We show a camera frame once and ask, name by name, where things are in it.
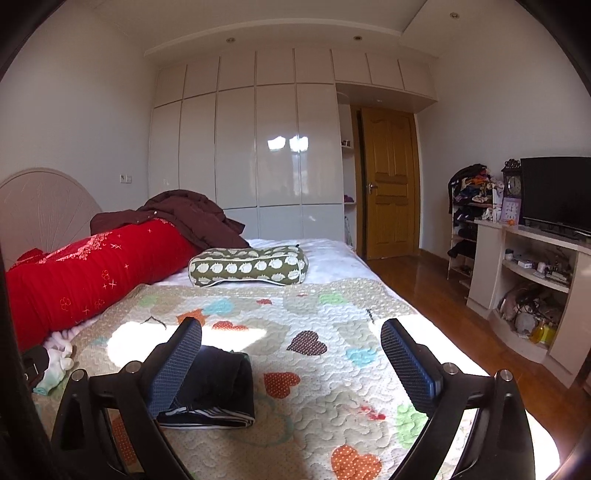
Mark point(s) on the white glossy wardrobe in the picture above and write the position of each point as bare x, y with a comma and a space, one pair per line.
268, 134

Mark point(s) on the dark navy striped pants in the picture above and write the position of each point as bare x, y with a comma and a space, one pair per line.
217, 393

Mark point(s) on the wooden door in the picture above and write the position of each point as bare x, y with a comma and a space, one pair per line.
387, 182

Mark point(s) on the dark maroon garment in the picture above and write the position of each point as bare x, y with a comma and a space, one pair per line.
201, 221

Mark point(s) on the green hedgehog pattern bolster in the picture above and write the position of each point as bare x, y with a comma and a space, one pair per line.
283, 265

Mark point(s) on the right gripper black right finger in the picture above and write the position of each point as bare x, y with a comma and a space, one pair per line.
499, 445

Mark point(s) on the red long bolster pillow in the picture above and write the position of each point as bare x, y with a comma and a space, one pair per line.
56, 291

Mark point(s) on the patchwork heart quilt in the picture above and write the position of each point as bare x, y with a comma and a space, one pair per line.
328, 402

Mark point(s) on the pale round headboard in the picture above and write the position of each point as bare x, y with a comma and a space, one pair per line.
45, 209

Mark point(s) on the white tv cabinet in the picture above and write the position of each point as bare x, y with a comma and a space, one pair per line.
534, 288

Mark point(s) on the black television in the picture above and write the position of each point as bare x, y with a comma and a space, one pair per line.
556, 192

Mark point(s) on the small purple clock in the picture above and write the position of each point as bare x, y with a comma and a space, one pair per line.
510, 213

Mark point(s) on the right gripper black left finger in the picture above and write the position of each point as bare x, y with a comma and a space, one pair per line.
82, 439

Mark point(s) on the dark ornate mantel clock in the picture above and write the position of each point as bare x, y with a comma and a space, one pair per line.
512, 178

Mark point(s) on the black smartphone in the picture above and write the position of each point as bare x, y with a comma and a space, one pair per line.
35, 363

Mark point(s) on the clothes shoe rack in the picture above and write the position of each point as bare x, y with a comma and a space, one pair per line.
473, 195

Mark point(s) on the white mint gloves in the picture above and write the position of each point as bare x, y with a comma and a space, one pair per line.
59, 364

